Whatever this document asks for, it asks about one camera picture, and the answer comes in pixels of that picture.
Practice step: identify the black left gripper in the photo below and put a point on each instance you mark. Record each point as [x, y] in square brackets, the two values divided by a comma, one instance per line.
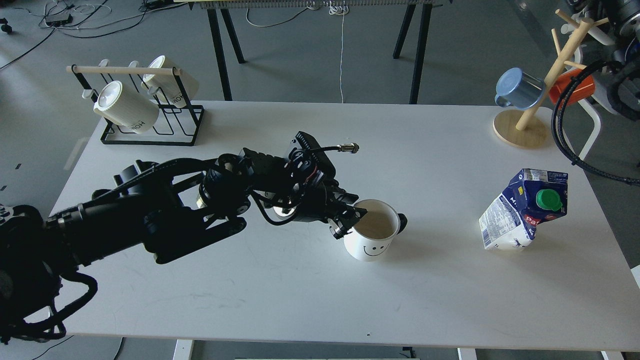
[301, 186]

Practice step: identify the white smiley face mug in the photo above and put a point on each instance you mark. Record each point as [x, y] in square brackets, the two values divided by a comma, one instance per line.
[374, 233]

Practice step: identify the blue white milk carton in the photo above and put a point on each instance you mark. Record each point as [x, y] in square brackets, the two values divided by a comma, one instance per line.
[531, 198]

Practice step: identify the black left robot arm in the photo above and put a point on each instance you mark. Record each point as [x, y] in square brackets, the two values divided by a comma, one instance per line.
[173, 208]

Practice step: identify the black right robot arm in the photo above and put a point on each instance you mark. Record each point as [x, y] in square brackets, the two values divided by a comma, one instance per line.
[616, 73]

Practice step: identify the wooden mug tree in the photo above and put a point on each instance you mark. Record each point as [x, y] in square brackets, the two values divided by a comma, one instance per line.
[522, 129]

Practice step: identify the blue metal mug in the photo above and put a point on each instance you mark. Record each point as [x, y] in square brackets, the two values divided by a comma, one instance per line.
[516, 88]

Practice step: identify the white mug rear on rack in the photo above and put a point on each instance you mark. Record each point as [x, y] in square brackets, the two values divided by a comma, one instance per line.
[169, 91]

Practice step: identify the white mug on rack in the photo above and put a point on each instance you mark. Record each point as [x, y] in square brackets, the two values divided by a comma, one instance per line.
[169, 91]
[125, 107]

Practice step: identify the black trestle table background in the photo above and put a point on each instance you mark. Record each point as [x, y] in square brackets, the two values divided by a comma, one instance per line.
[305, 32]

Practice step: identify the white mug front on rack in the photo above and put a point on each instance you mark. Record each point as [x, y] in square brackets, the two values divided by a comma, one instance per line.
[125, 107]

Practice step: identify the black wire mug rack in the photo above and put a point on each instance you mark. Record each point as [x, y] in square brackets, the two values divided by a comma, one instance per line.
[174, 126]

